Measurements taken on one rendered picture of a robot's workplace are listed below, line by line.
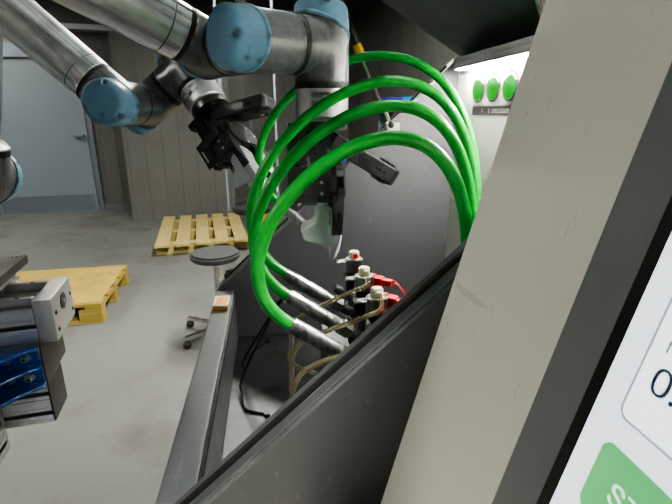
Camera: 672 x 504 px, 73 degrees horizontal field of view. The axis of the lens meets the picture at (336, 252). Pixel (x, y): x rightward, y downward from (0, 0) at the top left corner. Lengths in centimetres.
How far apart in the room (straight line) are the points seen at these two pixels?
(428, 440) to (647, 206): 24
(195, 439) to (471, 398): 39
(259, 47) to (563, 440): 49
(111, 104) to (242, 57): 32
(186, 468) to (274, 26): 52
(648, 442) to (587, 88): 18
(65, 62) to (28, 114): 645
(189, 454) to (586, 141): 52
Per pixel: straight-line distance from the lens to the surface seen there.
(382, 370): 40
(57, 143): 727
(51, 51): 90
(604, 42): 31
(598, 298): 25
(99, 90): 84
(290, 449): 43
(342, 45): 66
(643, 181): 24
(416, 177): 105
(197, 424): 65
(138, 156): 619
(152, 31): 68
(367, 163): 67
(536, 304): 28
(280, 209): 44
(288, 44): 61
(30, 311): 105
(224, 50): 59
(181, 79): 93
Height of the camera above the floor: 134
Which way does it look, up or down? 17 degrees down
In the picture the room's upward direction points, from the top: straight up
